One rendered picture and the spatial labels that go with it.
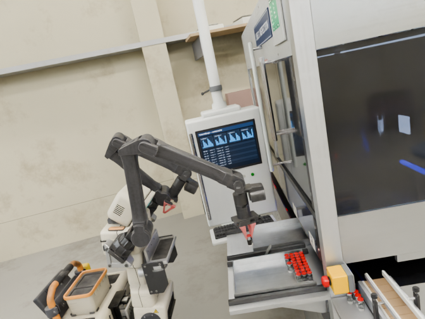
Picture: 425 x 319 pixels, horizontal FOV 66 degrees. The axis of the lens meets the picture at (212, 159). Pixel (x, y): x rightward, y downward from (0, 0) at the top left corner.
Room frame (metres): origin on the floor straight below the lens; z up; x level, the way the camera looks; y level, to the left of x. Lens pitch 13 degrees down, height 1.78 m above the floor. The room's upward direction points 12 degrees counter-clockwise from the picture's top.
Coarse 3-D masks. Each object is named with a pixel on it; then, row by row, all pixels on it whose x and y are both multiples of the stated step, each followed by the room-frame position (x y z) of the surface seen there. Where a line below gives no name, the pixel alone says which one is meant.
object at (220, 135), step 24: (192, 120) 2.14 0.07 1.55; (216, 120) 2.12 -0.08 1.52; (240, 120) 2.13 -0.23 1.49; (216, 144) 2.12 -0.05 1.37; (240, 144) 2.13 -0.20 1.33; (264, 144) 2.14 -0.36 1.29; (240, 168) 2.13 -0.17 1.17; (264, 168) 2.14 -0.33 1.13; (216, 192) 2.12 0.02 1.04; (216, 216) 2.12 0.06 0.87
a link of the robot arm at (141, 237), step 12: (132, 144) 1.19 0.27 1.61; (132, 156) 1.20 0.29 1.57; (132, 168) 1.21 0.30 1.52; (132, 180) 1.21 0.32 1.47; (132, 192) 1.22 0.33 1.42; (132, 204) 1.22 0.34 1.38; (144, 204) 1.24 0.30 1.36; (132, 216) 1.23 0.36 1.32; (144, 216) 1.23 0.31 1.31; (144, 228) 1.22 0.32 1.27; (132, 240) 1.21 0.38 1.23; (144, 240) 1.21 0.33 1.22
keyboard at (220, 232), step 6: (264, 216) 2.04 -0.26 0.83; (270, 216) 2.04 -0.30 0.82; (258, 222) 1.97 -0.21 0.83; (264, 222) 1.95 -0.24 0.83; (216, 228) 2.01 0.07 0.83; (222, 228) 2.00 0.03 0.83; (228, 228) 1.97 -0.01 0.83; (234, 228) 1.96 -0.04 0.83; (216, 234) 1.93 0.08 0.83; (222, 234) 1.94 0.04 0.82
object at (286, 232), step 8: (264, 224) 1.76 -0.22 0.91; (272, 224) 1.76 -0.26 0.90; (280, 224) 1.76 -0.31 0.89; (288, 224) 1.75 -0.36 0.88; (296, 224) 1.73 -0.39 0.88; (256, 232) 1.74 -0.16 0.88; (264, 232) 1.72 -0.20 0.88; (272, 232) 1.70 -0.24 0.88; (280, 232) 1.68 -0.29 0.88; (288, 232) 1.66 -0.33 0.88; (296, 232) 1.64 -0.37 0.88; (304, 232) 1.62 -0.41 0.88; (256, 240) 1.65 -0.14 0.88; (264, 240) 1.63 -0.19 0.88; (272, 240) 1.62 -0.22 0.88; (280, 240) 1.60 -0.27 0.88; (288, 240) 1.58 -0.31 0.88; (296, 240) 1.56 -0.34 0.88; (304, 240) 1.49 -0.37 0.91; (256, 248) 1.51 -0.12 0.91; (264, 248) 1.51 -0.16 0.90
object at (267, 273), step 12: (288, 252) 1.42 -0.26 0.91; (240, 264) 1.44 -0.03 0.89; (252, 264) 1.43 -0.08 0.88; (264, 264) 1.41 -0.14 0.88; (276, 264) 1.38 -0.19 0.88; (240, 276) 1.35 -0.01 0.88; (252, 276) 1.33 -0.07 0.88; (264, 276) 1.31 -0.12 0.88; (276, 276) 1.29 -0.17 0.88; (288, 276) 1.27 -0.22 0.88; (240, 288) 1.26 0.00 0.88; (252, 288) 1.25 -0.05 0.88; (264, 288) 1.23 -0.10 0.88; (276, 288) 1.17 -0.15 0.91; (288, 288) 1.17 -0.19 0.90
